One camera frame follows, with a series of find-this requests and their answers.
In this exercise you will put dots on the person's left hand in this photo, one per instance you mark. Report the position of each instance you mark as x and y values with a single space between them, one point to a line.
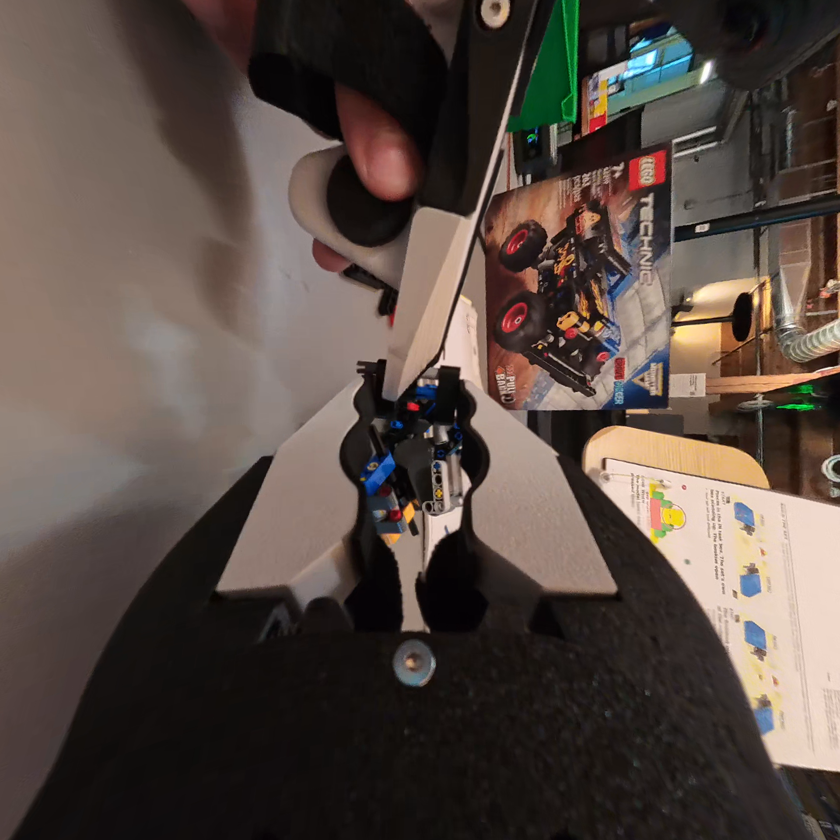
380 151

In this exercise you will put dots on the large black grey lego chassis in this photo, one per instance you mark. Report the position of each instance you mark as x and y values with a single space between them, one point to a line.
443 482

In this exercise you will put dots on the wooden board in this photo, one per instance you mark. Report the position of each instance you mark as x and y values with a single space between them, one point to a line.
656 446

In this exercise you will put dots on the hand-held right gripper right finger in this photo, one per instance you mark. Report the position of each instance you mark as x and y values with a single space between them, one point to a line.
538 525

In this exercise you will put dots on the printed instruction sheet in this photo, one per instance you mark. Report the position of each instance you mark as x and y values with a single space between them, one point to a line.
754 590

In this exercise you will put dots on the silver ventilation duct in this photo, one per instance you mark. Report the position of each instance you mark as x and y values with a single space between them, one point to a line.
797 315

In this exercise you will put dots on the green plastic storage bin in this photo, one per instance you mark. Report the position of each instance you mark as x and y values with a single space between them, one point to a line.
548 79

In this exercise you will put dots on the lego set box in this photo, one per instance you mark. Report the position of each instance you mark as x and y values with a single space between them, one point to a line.
577 275

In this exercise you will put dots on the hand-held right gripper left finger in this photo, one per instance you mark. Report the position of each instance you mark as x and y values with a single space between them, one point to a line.
295 525

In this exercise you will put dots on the black device with lit screen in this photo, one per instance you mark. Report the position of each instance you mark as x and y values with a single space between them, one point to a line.
533 148

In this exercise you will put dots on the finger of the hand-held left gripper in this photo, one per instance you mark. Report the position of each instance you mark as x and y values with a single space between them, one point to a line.
426 295

